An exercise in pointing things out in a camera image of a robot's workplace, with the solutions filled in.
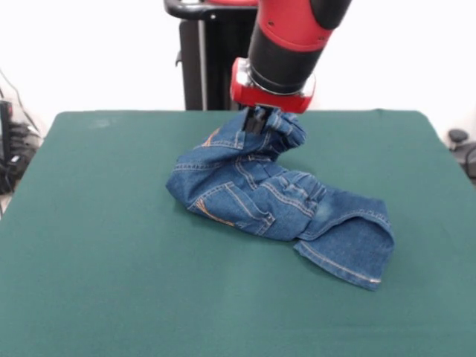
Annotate black electronic equipment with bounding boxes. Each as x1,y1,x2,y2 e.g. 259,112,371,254
0,99,41,195

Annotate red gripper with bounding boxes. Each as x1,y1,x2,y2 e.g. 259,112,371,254
229,57,318,135

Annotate blue denim jeans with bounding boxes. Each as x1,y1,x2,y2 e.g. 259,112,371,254
166,110,396,292

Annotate dark green table cloth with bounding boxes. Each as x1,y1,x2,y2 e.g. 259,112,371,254
0,109,476,357

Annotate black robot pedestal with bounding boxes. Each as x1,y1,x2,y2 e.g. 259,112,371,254
163,0,261,112

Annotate thin grey cable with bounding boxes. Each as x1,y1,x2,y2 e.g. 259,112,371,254
0,68,42,135

